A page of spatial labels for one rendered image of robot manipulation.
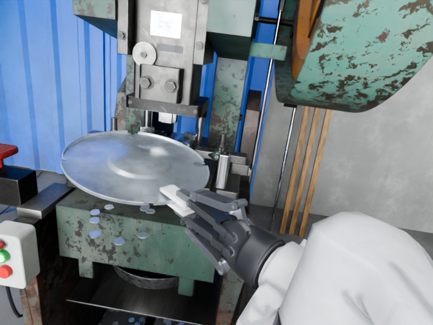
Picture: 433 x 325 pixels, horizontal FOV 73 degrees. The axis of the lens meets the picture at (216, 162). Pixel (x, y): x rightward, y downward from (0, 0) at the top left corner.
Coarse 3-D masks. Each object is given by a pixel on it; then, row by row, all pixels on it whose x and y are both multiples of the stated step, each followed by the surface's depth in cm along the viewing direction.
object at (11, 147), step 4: (0, 144) 68; (4, 144) 69; (8, 144) 69; (0, 148) 66; (4, 148) 66; (8, 148) 67; (12, 148) 67; (16, 148) 68; (0, 152) 65; (4, 152) 65; (8, 152) 66; (12, 152) 67; (16, 152) 68; (0, 156) 64; (4, 156) 65; (8, 156) 66; (0, 160) 67; (0, 164) 67
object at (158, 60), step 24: (144, 0) 66; (168, 0) 65; (192, 0) 65; (144, 24) 68; (168, 24) 67; (192, 24) 66; (144, 48) 68; (168, 48) 69; (192, 48) 68; (144, 72) 68; (168, 72) 68; (192, 72) 70; (144, 96) 70; (168, 96) 70; (192, 96) 73
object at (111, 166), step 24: (72, 144) 60; (96, 144) 63; (120, 144) 65; (144, 144) 68; (168, 144) 71; (72, 168) 53; (96, 168) 55; (120, 168) 56; (144, 168) 58; (168, 168) 60; (192, 168) 63; (96, 192) 49; (120, 192) 50; (144, 192) 52
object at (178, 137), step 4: (148, 132) 85; (152, 132) 86; (156, 132) 86; (160, 132) 87; (164, 132) 87; (168, 132) 88; (164, 136) 84; (168, 136) 89; (172, 136) 85; (176, 136) 85; (180, 136) 86; (184, 136) 86; (176, 140) 82; (180, 140) 82; (184, 140) 83; (188, 140) 83; (192, 140) 84; (188, 144) 80; (192, 144) 85; (192, 148) 86
